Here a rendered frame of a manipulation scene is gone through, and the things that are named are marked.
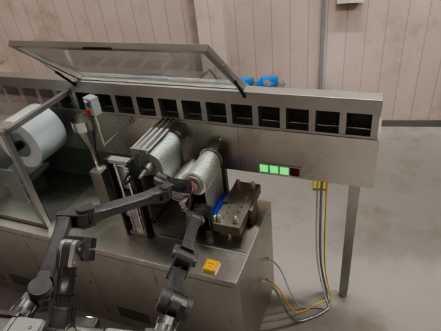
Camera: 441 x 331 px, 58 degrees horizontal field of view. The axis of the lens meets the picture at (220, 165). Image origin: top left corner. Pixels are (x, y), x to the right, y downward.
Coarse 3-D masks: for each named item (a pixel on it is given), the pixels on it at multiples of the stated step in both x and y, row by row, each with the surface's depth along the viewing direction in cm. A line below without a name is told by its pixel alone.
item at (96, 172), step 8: (96, 128) 237; (80, 136) 233; (88, 136) 233; (88, 144) 238; (96, 152) 246; (96, 160) 247; (96, 168) 250; (104, 168) 252; (96, 176) 251; (104, 176) 252; (96, 184) 255; (104, 184) 253; (96, 192) 260; (104, 192) 257; (112, 192) 262; (104, 200) 262; (112, 200) 263
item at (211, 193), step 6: (216, 180) 228; (210, 186) 221; (216, 186) 230; (222, 186) 240; (210, 192) 222; (216, 192) 231; (222, 192) 242; (210, 198) 224; (216, 198) 232; (210, 204) 225; (216, 204) 234
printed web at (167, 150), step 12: (168, 132) 233; (156, 144) 222; (168, 144) 225; (180, 144) 234; (156, 156) 215; (168, 156) 222; (180, 156) 236; (204, 156) 225; (216, 156) 228; (168, 168) 224; (192, 168) 217; (204, 168) 217; (216, 168) 226; (144, 180) 229; (204, 180) 214; (156, 204) 246; (156, 216) 248
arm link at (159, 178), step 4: (160, 172) 196; (156, 176) 194; (160, 176) 194; (164, 176) 193; (168, 176) 194; (156, 180) 192; (160, 180) 192; (164, 180) 192; (156, 184) 193; (160, 184) 192; (164, 184) 187; (168, 184) 187; (172, 184) 188; (164, 188) 184; (172, 188) 190
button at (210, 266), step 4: (208, 260) 213; (212, 260) 212; (208, 264) 210; (212, 264) 210; (216, 264) 210; (204, 268) 208; (208, 268) 208; (212, 268) 208; (216, 268) 208; (208, 272) 209; (212, 272) 207
